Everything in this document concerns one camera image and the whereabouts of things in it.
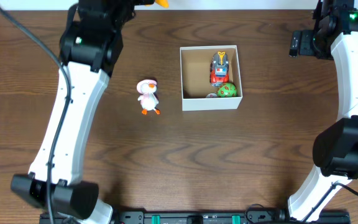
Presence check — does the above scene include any yellow duck toy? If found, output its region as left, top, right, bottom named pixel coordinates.
left=146, top=0, right=169, bottom=8

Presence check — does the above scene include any red toy truck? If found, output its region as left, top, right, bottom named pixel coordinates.
left=210, top=52, right=229, bottom=86

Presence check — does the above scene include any green ball with red symbols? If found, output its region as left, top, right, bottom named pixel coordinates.
left=216, top=83, right=237, bottom=98

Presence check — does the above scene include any wooden rattle drum toy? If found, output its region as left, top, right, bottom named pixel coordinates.
left=206, top=93, right=218, bottom=98

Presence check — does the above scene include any white duck toy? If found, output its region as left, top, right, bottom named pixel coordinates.
left=136, top=79, right=161, bottom=115

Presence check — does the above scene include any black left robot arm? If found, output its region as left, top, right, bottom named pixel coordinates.
left=11, top=0, right=139, bottom=223

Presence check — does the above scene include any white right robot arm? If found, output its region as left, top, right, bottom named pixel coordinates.
left=287, top=1, right=358, bottom=223

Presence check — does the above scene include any white cardboard box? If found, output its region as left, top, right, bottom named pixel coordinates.
left=180, top=45, right=242, bottom=111

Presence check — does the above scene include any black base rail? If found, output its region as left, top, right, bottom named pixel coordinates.
left=39, top=210, right=351, bottom=224

